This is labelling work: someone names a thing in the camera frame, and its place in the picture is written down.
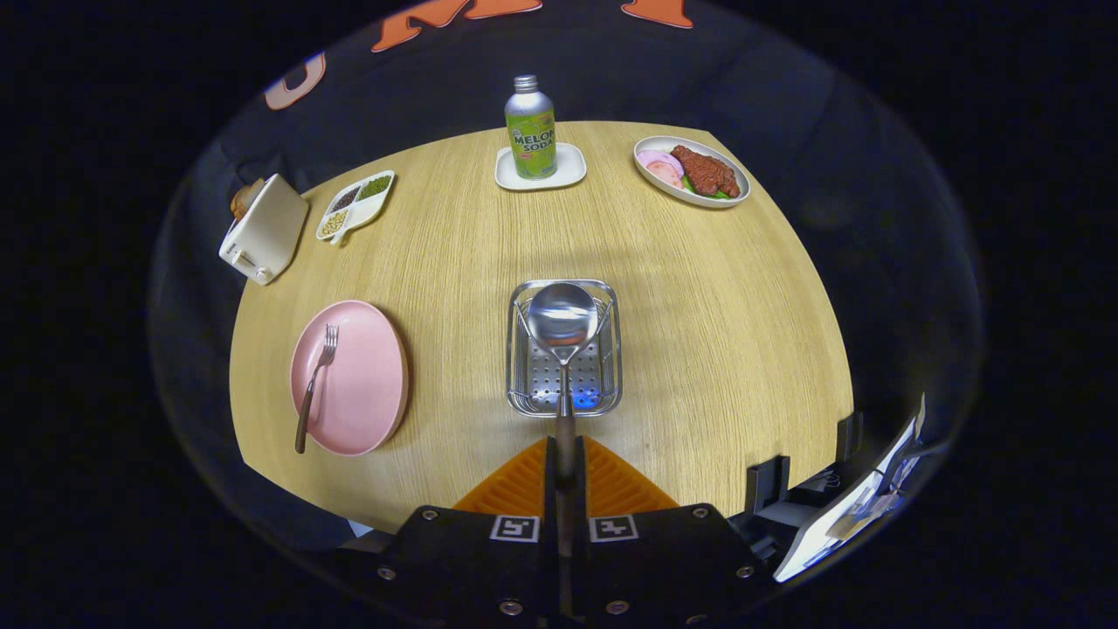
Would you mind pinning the pink round plate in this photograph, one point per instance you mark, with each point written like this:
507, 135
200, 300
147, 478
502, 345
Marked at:
362, 384

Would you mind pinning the brown meat patty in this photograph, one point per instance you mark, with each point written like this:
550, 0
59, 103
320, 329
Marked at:
706, 170

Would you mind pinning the green lettuce leaf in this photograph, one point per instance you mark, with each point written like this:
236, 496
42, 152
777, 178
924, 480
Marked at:
699, 192

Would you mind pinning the brown toast slice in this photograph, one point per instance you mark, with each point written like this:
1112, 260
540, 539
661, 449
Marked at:
247, 196

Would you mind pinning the white square coaster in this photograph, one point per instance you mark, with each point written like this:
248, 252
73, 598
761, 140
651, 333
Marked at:
572, 170

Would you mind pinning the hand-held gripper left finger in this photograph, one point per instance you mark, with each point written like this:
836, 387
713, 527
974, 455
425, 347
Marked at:
472, 559

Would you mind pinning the black bracket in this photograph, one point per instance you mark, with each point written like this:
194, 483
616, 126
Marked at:
849, 437

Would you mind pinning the white divided snack dish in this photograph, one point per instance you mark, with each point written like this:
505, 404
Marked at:
362, 210

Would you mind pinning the pink ham slices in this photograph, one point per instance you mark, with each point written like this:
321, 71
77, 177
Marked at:
659, 166

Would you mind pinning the white toaster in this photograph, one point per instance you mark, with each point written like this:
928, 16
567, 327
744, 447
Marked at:
271, 227

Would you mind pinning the pale cloth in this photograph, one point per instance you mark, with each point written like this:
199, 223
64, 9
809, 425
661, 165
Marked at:
367, 531

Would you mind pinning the green label metal bottle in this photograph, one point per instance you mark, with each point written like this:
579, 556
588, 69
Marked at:
530, 140

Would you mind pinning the white oval food plate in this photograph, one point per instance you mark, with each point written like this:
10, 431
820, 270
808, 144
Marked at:
690, 199

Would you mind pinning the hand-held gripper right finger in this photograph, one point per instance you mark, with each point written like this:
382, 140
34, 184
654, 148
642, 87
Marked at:
664, 559

